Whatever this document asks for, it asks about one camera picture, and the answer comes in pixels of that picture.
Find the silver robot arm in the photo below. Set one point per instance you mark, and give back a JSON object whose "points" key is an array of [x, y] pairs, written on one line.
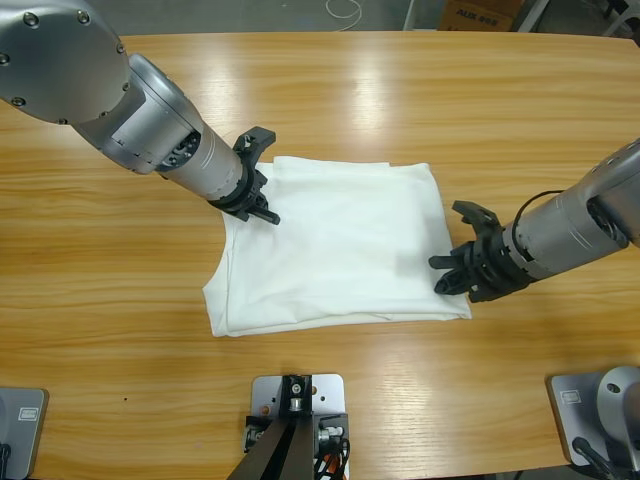
{"points": [[575, 225], [75, 60]]}

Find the brown cardboard box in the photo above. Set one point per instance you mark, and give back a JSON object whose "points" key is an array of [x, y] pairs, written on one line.
{"points": [[475, 15]]}

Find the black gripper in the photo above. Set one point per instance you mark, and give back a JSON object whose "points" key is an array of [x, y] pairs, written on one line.
{"points": [[245, 192], [497, 265]]}

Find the white frame leg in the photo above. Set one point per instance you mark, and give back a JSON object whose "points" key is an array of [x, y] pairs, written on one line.
{"points": [[410, 15], [531, 15]]}

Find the black bracket with silver roller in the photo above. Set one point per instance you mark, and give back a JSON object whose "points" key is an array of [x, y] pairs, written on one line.
{"points": [[296, 389]]}

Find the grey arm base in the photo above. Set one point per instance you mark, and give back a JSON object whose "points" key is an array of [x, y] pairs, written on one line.
{"points": [[22, 435], [570, 415]]}

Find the white t-shirt with black logo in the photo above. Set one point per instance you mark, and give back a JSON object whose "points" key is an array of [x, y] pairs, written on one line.
{"points": [[340, 240]]}

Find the white mount block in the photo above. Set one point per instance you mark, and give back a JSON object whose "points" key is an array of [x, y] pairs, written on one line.
{"points": [[330, 395]]}

